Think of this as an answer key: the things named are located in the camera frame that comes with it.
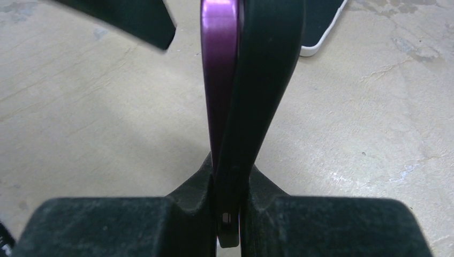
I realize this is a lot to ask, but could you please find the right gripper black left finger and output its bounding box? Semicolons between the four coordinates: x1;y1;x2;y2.
12;156;216;256

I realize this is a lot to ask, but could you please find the black phone case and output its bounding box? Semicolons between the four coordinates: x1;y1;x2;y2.
214;1;306;248

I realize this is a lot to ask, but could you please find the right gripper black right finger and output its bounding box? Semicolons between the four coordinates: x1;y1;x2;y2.
240;168;432;256

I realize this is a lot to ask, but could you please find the beige phone case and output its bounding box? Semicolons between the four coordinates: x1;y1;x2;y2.
299;0;349;57

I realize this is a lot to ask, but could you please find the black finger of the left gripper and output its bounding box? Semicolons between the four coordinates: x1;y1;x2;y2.
56;0;176;51

